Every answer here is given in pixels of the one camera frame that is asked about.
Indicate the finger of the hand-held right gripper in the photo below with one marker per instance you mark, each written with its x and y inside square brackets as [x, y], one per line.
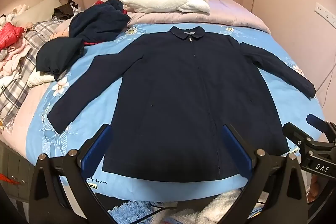
[316, 120]
[299, 134]

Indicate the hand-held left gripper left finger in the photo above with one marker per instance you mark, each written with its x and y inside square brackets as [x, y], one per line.
[96, 151]

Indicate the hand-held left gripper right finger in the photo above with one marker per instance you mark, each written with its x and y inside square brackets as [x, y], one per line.
[237, 153]

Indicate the navy zip jacket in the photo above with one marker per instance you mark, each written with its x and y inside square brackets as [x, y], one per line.
[170, 98]

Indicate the pink clothes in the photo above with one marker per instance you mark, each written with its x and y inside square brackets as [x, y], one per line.
[13, 61]

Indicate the person's right hand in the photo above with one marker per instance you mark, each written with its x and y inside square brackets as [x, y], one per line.
[315, 190]

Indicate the fluffy blue white rug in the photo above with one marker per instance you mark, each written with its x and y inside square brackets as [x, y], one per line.
[218, 209]

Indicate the pink bed sheet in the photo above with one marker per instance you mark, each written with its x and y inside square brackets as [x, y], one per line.
[21, 134]

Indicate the grey drawer cabinet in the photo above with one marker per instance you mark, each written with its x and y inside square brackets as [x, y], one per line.
[15, 174]

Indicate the white cloth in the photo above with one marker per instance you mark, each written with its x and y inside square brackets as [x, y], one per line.
[39, 79]

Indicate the folded dark garment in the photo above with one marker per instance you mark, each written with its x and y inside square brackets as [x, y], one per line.
[57, 56]

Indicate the blue floral bed sheet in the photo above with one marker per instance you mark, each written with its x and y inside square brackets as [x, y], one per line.
[105, 48]

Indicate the crumpled navy garment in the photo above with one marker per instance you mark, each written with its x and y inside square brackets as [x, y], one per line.
[97, 22]

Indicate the pink quilt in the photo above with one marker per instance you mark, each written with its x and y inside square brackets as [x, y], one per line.
[231, 14]

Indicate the black brown garment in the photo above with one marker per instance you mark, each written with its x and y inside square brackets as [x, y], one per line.
[63, 11]

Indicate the red puffer jacket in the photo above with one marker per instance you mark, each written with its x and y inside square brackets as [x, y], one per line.
[9, 35]

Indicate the grey pillow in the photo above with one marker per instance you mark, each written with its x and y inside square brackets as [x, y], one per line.
[36, 11]

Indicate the white plush toys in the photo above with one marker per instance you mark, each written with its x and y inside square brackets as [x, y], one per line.
[18, 8]

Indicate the white wall socket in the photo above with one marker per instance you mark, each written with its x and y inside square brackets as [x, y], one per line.
[325, 13]

